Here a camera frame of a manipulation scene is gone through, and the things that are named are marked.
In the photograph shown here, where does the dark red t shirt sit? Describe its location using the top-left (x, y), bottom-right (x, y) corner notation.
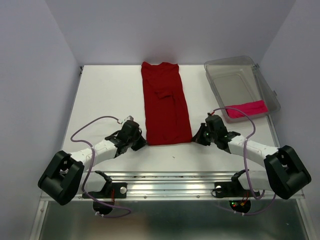
top-left (141, 61), bottom-right (192, 146)

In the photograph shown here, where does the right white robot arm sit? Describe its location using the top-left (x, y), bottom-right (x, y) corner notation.
top-left (192, 115), bottom-right (312, 200)

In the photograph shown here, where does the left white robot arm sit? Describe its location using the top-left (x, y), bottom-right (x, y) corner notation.
top-left (37, 119), bottom-right (147, 206)

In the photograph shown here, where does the pink rolled t shirt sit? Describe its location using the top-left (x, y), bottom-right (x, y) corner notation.
top-left (226, 100), bottom-right (269, 119)

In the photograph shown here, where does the clear plastic bin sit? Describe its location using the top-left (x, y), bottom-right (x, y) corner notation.
top-left (204, 55), bottom-right (281, 124)

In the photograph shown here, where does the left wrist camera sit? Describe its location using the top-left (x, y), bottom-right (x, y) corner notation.
top-left (117, 115), bottom-right (134, 125)

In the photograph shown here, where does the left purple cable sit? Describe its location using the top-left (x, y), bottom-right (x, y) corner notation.
top-left (70, 115), bottom-right (132, 219)

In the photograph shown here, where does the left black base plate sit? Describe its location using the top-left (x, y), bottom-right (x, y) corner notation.
top-left (88, 182), bottom-right (128, 199)

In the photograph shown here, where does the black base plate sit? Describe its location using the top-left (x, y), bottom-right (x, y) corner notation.
top-left (88, 182), bottom-right (128, 199)
top-left (211, 181), bottom-right (249, 199)

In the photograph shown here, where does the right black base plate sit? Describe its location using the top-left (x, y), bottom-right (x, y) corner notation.
top-left (211, 181), bottom-right (249, 199)

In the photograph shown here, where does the aluminium rail frame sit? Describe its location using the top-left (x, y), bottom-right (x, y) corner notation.
top-left (30, 171), bottom-right (316, 240)

